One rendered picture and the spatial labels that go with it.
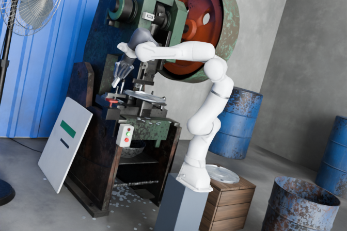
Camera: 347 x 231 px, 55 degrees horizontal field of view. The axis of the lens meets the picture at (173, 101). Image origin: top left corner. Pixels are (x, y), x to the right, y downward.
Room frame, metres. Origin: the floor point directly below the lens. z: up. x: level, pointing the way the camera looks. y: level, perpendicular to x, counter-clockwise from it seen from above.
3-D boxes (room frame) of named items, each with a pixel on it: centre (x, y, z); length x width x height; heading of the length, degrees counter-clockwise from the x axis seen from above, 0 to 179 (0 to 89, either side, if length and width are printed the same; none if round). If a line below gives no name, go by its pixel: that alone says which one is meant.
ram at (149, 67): (2.39, 0.26, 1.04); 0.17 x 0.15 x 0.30; 43
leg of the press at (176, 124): (2.71, 0.19, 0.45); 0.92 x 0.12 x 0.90; 43
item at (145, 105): (2.29, 0.17, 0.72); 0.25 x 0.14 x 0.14; 43
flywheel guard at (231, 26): (2.73, 0.11, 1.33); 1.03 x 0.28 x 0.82; 43
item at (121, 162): (2.43, 0.30, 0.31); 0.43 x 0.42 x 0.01; 133
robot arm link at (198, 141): (1.87, -0.22, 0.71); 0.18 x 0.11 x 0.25; 144
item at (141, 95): (2.33, 0.20, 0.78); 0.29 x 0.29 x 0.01
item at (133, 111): (2.42, 0.29, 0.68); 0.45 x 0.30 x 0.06; 133
